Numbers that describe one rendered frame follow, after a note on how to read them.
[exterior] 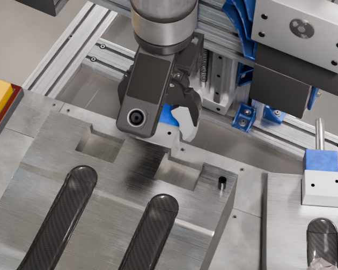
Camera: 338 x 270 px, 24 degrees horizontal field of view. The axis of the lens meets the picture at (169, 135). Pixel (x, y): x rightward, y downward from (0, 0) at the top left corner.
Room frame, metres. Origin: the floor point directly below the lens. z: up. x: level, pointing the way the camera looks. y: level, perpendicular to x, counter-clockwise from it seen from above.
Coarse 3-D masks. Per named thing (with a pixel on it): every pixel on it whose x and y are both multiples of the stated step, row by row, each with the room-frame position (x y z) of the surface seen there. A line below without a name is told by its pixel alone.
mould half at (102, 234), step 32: (64, 128) 0.55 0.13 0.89; (32, 160) 0.50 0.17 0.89; (64, 160) 0.50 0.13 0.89; (96, 160) 0.50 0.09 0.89; (128, 160) 0.50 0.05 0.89; (160, 160) 0.50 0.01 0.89; (32, 192) 0.46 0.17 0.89; (96, 192) 0.46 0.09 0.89; (128, 192) 0.46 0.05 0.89; (160, 192) 0.46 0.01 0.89; (192, 192) 0.46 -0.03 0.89; (224, 192) 0.46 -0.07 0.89; (0, 224) 0.42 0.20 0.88; (32, 224) 0.42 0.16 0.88; (96, 224) 0.41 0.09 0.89; (128, 224) 0.41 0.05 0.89; (192, 224) 0.41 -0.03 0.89; (224, 224) 0.45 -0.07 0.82; (0, 256) 0.37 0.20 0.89; (64, 256) 0.38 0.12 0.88; (96, 256) 0.37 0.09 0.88; (160, 256) 0.37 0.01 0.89; (192, 256) 0.37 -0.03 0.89
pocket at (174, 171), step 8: (168, 152) 0.52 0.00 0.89; (168, 160) 0.51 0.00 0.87; (176, 160) 0.51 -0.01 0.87; (160, 168) 0.50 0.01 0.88; (168, 168) 0.51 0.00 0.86; (176, 168) 0.51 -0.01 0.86; (184, 168) 0.50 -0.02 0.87; (192, 168) 0.50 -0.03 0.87; (200, 168) 0.50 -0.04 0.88; (160, 176) 0.49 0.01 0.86; (168, 176) 0.49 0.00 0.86; (176, 176) 0.49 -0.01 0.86; (184, 176) 0.49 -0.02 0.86; (192, 176) 0.49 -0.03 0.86; (176, 184) 0.48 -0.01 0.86; (184, 184) 0.48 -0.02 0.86; (192, 184) 0.48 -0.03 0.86
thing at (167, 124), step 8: (168, 112) 0.61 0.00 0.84; (160, 120) 0.60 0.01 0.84; (168, 120) 0.60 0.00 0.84; (176, 120) 0.60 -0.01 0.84; (160, 128) 0.57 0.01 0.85; (168, 128) 0.57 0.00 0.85; (176, 128) 0.57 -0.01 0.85; (160, 136) 0.56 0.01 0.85; (168, 136) 0.56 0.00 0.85; (176, 136) 0.56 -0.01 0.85; (160, 144) 0.55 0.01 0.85; (168, 144) 0.55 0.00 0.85; (176, 144) 0.56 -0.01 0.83; (176, 152) 0.56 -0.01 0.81
